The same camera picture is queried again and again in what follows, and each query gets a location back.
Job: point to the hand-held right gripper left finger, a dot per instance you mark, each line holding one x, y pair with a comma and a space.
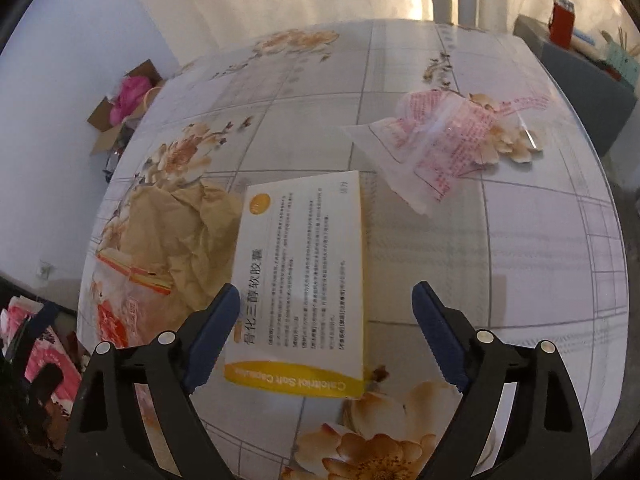
215, 335

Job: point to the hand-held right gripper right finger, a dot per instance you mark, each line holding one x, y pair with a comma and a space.
440, 335

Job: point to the brown paper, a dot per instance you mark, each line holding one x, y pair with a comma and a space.
180, 240

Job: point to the clear snack bag red label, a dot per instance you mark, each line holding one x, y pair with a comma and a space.
112, 320

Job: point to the yellow white medicine box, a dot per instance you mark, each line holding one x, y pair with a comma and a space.
300, 270

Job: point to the pink printed plastic packet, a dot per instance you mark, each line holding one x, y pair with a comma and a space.
435, 145

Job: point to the table with floral cloth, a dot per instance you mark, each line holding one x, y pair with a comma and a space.
400, 260

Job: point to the pink printed bag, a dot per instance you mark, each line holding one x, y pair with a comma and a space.
45, 360

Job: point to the brown cardboard box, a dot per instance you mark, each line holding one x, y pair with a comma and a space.
107, 120

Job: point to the pink cloth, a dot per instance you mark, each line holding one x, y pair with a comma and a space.
131, 97

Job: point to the grey cabinet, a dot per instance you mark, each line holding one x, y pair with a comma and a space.
575, 80

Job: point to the small red object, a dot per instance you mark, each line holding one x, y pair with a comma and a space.
607, 67

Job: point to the wooden rolling pin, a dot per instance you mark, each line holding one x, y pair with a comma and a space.
590, 47

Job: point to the green chopstick holder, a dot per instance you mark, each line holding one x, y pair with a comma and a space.
622, 62

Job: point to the red thermos bottle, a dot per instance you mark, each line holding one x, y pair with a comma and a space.
562, 22

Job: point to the bunch of wooden chopsticks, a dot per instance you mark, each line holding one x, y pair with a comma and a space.
627, 40

